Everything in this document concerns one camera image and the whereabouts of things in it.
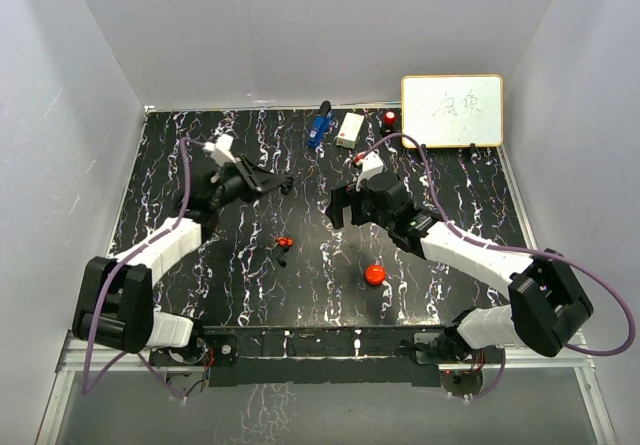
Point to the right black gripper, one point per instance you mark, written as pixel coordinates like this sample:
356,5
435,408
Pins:
343,197

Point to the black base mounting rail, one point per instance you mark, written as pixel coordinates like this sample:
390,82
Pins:
233,356

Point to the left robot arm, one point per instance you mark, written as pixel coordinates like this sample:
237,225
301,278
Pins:
115,307

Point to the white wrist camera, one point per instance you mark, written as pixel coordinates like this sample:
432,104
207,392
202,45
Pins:
220,151
369,164

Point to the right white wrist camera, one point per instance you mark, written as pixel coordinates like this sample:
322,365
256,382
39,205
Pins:
369,164

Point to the red earbud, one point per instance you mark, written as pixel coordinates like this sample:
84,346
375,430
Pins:
284,242

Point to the white rectangular box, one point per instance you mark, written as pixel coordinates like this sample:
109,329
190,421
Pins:
349,131

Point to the blue stapler tool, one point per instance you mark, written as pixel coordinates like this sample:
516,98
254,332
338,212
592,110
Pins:
320,124

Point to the aluminium frame rail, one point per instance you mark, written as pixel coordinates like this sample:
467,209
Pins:
525,399

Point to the red cap black bottle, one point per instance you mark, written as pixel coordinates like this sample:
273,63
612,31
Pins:
388,124

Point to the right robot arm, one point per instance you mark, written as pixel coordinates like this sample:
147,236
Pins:
546,303

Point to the red round case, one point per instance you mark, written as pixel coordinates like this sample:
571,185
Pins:
375,275

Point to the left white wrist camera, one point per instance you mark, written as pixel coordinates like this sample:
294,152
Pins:
220,151

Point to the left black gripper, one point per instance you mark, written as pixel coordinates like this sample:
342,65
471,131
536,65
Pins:
255,179

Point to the white dry-erase board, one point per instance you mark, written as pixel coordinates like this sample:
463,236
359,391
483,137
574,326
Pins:
453,111

